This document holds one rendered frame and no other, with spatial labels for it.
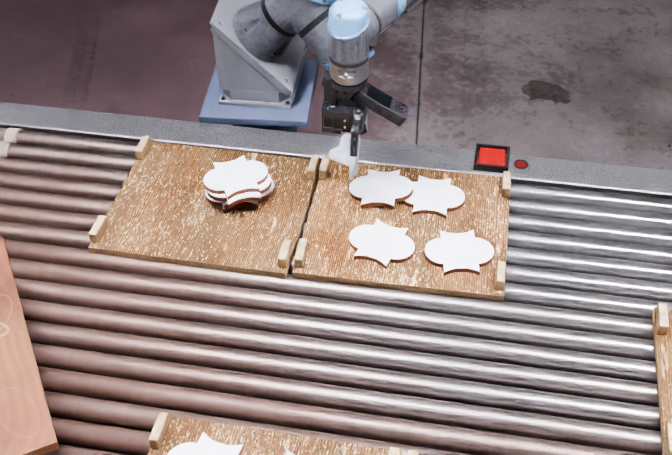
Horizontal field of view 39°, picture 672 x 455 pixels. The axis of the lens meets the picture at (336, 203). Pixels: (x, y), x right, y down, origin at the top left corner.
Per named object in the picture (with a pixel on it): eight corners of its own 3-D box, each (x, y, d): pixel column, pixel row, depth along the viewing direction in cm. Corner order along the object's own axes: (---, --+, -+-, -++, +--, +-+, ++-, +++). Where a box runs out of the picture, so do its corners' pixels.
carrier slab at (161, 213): (147, 145, 220) (146, 140, 219) (322, 165, 213) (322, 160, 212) (89, 252, 194) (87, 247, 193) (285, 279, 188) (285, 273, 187)
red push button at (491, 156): (479, 151, 217) (479, 146, 216) (505, 154, 216) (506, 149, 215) (477, 168, 213) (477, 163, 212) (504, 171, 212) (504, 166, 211)
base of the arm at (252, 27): (237, -1, 236) (263, -25, 231) (283, 37, 243) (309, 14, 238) (227, 35, 226) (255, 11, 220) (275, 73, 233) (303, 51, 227)
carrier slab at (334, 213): (324, 164, 214) (324, 158, 213) (510, 182, 208) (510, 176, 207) (292, 278, 188) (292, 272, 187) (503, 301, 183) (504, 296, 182)
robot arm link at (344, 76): (371, 48, 185) (365, 72, 179) (371, 68, 188) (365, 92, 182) (332, 45, 186) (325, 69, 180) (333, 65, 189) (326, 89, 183)
